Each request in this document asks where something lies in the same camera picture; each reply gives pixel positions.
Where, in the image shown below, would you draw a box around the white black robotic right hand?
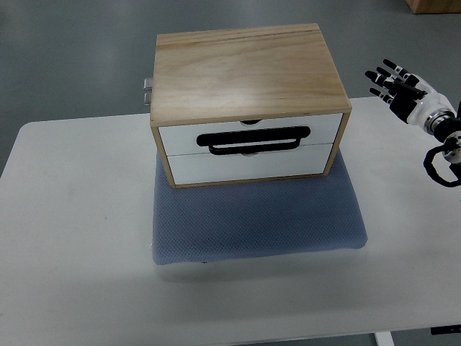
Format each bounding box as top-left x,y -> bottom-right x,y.
365,59 -> 455,131

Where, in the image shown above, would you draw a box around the white drawer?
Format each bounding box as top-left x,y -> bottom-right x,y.
159,113 -> 343,156
169,144 -> 332,185

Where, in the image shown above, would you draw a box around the black drawer handle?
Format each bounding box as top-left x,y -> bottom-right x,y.
196,126 -> 311,156

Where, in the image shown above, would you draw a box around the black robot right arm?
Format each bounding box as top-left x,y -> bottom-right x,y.
423,105 -> 460,187

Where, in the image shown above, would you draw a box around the wooden drawer cabinet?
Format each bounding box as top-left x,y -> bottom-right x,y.
151,24 -> 352,188

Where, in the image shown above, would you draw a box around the brown cardboard box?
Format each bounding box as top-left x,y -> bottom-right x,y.
406,0 -> 461,14

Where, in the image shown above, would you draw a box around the black table control panel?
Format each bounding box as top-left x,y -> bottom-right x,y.
430,324 -> 461,335

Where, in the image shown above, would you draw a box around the white table leg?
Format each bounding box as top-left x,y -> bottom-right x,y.
374,332 -> 395,346

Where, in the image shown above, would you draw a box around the blue-grey mesh cushion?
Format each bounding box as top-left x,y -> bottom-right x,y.
152,155 -> 367,265

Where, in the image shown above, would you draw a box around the lower silver metal clamp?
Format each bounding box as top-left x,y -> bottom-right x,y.
143,91 -> 152,106

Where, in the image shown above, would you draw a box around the silver metal clamp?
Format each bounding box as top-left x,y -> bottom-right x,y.
143,77 -> 153,90
143,91 -> 152,106

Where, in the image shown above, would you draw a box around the upper silver metal clamp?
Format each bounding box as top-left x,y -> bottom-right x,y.
143,77 -> 153,90

